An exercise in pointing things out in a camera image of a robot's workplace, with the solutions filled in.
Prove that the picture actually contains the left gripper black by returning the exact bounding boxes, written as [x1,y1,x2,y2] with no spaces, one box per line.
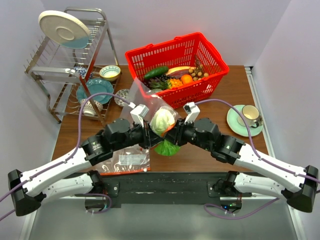
[112,118,164,152]

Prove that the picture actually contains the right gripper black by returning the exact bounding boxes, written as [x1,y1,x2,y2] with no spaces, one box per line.
[162,117,213,152]

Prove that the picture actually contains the toy napa cabbage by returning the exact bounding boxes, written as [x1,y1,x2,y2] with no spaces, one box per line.
[150,106,180,157]

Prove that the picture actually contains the zip bag red zipper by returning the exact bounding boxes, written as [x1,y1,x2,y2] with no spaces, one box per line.
[128,77,180,124]

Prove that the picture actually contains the toy longan bunch brown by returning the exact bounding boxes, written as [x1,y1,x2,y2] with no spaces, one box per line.
[188,67,209,82]

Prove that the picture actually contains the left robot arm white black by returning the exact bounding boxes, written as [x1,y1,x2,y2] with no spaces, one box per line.
[8,118,163,217]

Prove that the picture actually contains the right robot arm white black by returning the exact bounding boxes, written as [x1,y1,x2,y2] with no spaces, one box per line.
[164,118,319,213]

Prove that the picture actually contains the black white patterned bowl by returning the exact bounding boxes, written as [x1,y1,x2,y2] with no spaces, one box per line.
[114,88,130,108]

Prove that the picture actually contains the toy pineapple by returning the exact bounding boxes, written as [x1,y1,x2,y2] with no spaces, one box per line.
[148,78,183,91]

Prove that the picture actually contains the toy dark grapes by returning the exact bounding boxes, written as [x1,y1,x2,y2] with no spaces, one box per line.
[145,75,168,91]

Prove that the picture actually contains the toy orange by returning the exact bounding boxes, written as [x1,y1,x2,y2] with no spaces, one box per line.
[180,74,194,85]

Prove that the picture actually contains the mint green saucer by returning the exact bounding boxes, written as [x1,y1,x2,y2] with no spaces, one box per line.
[226,104,264,137]

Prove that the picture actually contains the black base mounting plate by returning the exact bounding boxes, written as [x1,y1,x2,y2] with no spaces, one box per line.
[43,171,279,210]

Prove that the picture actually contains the toy meat slice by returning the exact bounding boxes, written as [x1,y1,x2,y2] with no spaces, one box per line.
[165,66,191,76]

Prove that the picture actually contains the blue patterned white bowl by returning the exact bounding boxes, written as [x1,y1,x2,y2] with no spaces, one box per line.
[82,100,103,117]

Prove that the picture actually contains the toy cucumber green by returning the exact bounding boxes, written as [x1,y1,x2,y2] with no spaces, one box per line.
[144,66,169,80]

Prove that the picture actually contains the teal scalloped plate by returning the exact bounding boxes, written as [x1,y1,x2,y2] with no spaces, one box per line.
[76,78,114,105]

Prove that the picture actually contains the yellow rim teal bowl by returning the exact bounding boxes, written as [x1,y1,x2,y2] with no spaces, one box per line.
[99,65,121,82]

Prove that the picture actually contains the cream speckled mug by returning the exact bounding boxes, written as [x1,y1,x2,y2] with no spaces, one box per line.
[237,105,264,129]

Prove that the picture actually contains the red plastic shopping basket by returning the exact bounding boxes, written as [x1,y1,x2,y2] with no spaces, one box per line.
[125,32,229,108]

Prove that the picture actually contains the metal dish rack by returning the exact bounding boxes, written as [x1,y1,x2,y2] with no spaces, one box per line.
[25,7,119,124]

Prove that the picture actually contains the small blue patterned dish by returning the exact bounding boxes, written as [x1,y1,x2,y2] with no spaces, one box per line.
[73,64,89,79]

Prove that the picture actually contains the large white blue plate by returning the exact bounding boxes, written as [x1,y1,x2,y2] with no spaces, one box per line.
[38,10,91,49]

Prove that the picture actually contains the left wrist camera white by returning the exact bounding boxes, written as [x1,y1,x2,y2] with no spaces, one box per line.
[130,104,149,127]

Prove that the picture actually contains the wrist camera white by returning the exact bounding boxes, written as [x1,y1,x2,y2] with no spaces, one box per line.
[130,104,149,127]
[183,102,200,124]

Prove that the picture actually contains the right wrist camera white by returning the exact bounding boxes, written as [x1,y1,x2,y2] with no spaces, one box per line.
[183,102,200,124]

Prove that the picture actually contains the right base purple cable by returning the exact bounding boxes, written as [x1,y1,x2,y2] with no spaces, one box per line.
[203,197,281,220]

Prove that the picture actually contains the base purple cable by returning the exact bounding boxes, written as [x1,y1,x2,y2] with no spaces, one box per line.
[84,191,113,215]
[203,197,281,220]

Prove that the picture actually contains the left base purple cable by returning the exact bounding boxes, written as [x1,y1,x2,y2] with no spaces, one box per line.
[84,191,113,215]

